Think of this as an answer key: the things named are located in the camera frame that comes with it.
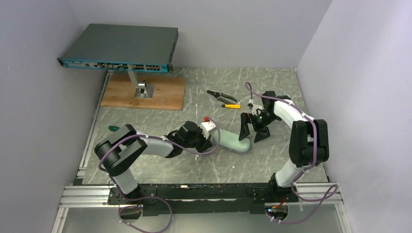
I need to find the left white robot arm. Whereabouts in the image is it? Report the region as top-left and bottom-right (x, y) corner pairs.
(94, 120), (220, 200)

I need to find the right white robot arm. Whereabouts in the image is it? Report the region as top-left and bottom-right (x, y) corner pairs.
(239, 91), (329, 194)

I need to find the wooden base board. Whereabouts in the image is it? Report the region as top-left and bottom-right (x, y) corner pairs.
(101, 73), (187, 110)

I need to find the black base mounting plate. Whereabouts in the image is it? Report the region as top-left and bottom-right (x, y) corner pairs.
(107, 181), (298, 216)

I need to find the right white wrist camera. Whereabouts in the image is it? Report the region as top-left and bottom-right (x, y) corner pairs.
(248, 100), (264, 116)

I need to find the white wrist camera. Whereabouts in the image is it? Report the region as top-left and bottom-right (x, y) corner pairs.
(248, 100), (264, 116)
(200, 121), (216, 138)

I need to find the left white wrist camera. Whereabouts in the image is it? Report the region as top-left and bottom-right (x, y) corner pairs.
(200, 121), (216, 138)

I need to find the yellow-handled screwdriver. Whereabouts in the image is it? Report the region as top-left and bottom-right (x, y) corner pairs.
(214, 104), (241, 109)

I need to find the metal switch stand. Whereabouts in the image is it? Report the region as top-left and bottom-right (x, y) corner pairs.
(127, 71), (155, 99)

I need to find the green-handled screwdriver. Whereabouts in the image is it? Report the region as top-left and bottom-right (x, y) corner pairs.
(108, 126), (119, 132)

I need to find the blue-fronted network switch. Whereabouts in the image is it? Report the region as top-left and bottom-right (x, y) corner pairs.
(57, 24), (179, 73)

